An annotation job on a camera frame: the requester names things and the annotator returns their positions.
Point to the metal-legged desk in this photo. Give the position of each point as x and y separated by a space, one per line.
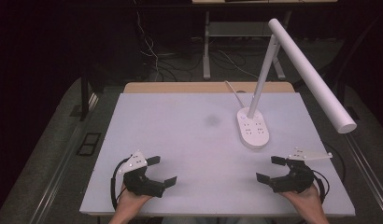
206 62

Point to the white table mat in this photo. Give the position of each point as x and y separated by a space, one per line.
180 149

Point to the person's right hand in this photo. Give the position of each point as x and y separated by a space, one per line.
306 202

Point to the black floor frame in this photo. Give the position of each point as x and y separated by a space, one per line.
88 144

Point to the white desk lamp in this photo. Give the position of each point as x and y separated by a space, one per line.
252 132

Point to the black metal stand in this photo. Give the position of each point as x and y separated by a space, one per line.
84 102

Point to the metal floor rail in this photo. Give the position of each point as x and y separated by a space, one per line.
54 183
368 174

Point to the person's left hand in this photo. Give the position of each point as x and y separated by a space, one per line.
130 202

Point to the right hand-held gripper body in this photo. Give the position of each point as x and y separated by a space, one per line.
297 180

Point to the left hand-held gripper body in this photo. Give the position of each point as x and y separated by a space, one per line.
139 182

